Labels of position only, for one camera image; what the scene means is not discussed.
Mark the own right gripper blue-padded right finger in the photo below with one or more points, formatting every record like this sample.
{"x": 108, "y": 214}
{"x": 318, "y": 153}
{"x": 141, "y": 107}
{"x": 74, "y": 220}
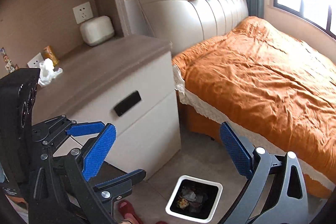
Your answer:
{"x": 275, "y": 190}

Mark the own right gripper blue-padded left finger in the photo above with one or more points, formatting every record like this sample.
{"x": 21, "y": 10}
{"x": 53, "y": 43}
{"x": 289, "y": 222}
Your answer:
{"x": 60, "y": 191}

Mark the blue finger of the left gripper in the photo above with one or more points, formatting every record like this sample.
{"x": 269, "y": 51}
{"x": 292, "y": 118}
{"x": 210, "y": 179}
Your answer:
{"x": 88, "y": 128}
{"x": 134, "y": 177}

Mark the white paper towel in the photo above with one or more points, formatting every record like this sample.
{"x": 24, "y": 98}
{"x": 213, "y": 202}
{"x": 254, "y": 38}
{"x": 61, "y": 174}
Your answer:
{"x": 48, "y": 72}

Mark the orange cylindrical can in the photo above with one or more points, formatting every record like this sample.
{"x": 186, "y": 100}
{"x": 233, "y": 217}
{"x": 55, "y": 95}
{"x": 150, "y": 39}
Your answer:
{"x": 48, "y": 53}

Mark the colourful snack wrapper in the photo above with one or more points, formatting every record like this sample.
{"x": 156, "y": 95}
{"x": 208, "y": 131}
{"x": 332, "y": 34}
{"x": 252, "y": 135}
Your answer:
{"x": 182, "y": 203}

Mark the white plastic bag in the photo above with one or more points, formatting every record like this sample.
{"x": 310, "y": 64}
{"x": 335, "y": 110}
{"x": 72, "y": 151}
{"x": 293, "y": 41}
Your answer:
{"x": 191, "y": 196}

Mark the white trash bin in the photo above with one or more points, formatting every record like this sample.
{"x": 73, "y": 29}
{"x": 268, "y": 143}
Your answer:
{"x": 196, "y": 212}

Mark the left red slipper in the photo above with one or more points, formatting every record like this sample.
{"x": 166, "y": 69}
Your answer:
{"x": 127, "y": 211}

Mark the white lace bed skirt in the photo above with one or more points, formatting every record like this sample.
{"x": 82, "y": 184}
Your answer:
{"x": 201, "y": 107}

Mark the white nightstand with drawers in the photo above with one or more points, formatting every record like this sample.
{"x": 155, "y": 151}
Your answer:
{"x": 95, "y": 79}

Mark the white ribbed appliance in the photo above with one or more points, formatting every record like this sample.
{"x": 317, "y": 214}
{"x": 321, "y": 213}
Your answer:
{"x": 97, "y": 30}

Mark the beige padded headboard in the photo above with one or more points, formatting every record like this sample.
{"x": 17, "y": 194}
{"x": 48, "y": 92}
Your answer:
{"x": 188, "y": 22}

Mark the black drawer handle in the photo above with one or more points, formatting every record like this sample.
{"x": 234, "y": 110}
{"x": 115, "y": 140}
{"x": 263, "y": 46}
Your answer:
{"x": 127, "y": 103}

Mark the cartoon stickers on wall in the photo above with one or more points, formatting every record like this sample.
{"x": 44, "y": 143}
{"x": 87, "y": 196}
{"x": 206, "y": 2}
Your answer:
{"x": 10, "y": 67}

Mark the white wall socket centre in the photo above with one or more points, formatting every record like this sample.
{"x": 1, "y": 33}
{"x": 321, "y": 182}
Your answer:
{"x": 35, "y": 61}

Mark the white wall socket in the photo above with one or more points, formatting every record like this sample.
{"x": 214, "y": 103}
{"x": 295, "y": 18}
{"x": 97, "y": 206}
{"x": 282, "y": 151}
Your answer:
{"x": 83, "y": 12}
{"x": 35, "y": 61}

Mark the white wall socket right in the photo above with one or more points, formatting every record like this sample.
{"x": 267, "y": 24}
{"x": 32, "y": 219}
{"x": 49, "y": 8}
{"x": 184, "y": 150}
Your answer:
{"x": 83, "y": 12}

